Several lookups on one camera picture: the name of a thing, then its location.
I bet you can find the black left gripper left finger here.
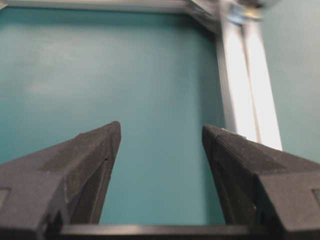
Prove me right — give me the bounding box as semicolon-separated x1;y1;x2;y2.
0;121;121;240

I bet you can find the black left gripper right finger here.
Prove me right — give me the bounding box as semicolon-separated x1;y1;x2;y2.
202;124;320;240

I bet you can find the aluminium extrusion frame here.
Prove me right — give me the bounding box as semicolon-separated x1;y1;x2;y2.
0;0;283;150

